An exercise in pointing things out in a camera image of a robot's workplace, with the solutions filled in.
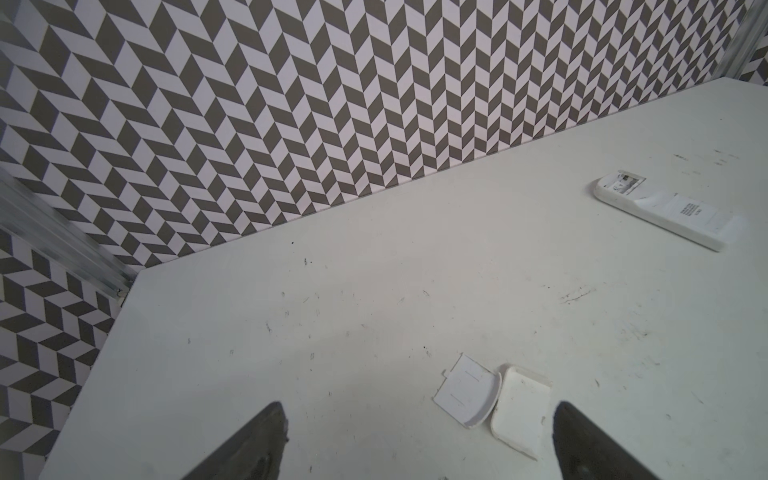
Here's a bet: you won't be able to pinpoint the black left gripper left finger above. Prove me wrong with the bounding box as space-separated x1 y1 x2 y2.
183 401 288 480

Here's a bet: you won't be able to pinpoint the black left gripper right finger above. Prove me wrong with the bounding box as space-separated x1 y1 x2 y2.
552 401 658 480

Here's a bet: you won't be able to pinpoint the white battery cover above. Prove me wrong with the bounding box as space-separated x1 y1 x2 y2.
490 364 552 461
433 353 502 429

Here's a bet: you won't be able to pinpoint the white remote green buttons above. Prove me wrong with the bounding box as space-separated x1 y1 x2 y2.
593 170 746 252

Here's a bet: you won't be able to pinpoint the aluminium corner post left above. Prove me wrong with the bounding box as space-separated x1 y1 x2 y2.
1 171 136 299

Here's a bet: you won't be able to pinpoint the aluminium corner post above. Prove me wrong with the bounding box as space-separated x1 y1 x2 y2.
1 171 136 299
712 0 767 79

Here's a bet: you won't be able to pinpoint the aluminium corner post right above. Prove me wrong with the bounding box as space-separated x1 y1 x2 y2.
712 0 767 79

